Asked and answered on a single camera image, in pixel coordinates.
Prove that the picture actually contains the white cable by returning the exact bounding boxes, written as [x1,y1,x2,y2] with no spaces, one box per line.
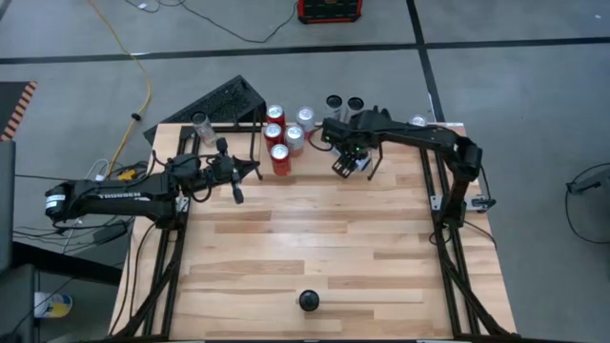
[84,158,111,181]

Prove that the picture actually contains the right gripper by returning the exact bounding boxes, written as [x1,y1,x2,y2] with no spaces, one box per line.
[332,132,382,180]

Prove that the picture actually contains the black aluminium rig frame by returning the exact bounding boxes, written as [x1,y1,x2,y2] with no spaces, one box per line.
[108,124,266,343]
[371,123,519,343]

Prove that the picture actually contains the white yellow roll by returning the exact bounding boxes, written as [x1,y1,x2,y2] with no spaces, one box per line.
[33,291,73,319]

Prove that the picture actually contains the white peach vibe can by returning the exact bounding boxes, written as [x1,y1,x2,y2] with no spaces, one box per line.
[190,111,219,148]

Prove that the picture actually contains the black orange striped mat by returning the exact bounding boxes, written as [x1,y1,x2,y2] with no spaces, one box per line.
[0,80,38,142]

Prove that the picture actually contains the thin black floor cable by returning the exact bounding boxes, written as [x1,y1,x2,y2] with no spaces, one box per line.
[123,0,299,44]

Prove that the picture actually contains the black power adapter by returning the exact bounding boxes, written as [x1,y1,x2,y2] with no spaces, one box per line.
[92,222,131,245]

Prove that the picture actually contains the black cabinet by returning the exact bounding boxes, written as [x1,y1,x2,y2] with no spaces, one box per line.
[0,140,18,275]

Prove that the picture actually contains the wooden shelf black metal legs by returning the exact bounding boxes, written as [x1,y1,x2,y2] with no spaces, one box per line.
[251,103,385,182]

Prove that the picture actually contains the black perforated panel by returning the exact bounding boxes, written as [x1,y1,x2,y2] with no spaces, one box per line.
[142,74,269,144]

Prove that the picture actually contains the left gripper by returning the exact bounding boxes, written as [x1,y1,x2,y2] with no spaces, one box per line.
[209,137,261,205]

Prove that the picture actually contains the red black case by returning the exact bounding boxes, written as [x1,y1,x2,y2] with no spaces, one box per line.
[296,0,364,25]

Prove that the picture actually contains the yellow extension cable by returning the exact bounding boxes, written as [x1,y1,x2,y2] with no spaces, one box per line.
[85,0,153,177]

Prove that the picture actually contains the red cola can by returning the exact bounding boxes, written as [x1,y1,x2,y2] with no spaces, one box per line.
[263,122,285,147]
[270,143,293,177]
[265,104,287,126]

